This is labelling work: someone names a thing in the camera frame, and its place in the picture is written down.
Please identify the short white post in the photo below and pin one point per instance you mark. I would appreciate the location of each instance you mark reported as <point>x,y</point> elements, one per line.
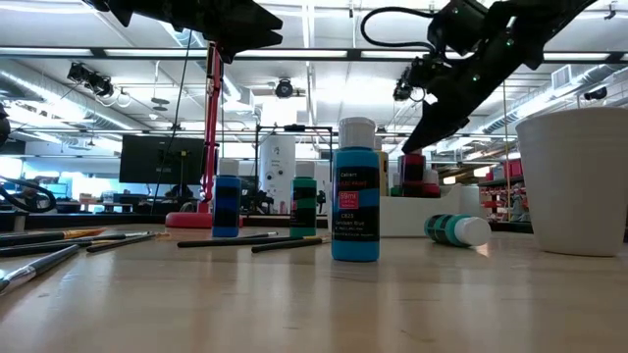
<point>19,223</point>

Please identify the white cylindrical tank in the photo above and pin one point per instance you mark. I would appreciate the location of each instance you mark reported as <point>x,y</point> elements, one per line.
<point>277,166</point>

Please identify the large black monitor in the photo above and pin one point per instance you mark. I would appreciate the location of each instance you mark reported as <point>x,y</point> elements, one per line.
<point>157,159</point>

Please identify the small teal paint bottle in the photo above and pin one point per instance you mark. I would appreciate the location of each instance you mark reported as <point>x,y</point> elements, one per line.
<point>471,231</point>

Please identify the red bin shelf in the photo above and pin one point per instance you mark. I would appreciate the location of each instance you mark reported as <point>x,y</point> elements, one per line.
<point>512,169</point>

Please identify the thick silver-ferrule paintbrush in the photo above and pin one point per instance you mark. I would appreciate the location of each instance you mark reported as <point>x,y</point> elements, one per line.
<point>44,263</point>

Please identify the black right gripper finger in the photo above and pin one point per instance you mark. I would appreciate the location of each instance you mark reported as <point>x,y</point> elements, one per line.
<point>417,122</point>
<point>436,130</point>

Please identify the overhead frame bar with lights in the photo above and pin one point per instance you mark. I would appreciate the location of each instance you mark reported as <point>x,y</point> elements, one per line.
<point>354,54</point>

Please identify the small cyan paint bottle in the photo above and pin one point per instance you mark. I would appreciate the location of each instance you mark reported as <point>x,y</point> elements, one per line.
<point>355,158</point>

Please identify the red desk lamp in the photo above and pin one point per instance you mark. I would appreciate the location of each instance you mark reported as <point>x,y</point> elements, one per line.
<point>203,220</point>

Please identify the silver ceiling duct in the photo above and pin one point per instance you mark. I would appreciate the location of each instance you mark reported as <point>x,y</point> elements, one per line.
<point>554,93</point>
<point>54,105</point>

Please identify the small blue paint bottle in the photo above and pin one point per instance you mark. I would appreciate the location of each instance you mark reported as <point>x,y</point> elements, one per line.
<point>226,182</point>

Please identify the small dark red paint bottle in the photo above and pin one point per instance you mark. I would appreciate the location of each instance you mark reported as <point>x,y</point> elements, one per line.
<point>413,159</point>

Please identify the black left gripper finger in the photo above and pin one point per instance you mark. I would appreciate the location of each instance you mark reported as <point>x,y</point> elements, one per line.
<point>250,17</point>
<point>240,40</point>

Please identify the small black ceiling camera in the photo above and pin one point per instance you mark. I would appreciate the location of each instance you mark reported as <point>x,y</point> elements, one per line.
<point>595,93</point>

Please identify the large yellow paint bottle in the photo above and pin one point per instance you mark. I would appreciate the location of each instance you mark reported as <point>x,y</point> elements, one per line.
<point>383,171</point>

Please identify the small green paint bottle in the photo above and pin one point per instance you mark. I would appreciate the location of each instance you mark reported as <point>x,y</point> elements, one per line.
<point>395,191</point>
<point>303,185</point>

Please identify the black ceiling camera mount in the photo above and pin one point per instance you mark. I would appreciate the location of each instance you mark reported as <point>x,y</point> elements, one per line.
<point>90,78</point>

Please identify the round black ceiling camera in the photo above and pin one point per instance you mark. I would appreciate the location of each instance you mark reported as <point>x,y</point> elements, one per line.
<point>283,88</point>

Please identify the black metal rack frame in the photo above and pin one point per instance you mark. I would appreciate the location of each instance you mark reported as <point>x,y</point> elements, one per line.
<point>294,128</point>

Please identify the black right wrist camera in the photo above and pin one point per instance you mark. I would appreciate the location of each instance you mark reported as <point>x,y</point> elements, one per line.
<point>456,27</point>

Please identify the black silver-ferrule paintbrush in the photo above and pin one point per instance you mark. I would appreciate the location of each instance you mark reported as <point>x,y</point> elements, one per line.
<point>113,237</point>
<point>262,235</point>
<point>122,242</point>
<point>225,242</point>

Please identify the white plastic cup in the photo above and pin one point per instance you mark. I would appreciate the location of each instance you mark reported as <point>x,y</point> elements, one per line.
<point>574,181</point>

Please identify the white cabinet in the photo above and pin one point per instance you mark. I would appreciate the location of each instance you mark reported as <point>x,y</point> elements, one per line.
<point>470,203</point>

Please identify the white plastic caddy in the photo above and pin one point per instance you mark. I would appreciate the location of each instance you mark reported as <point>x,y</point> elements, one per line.
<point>417,216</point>

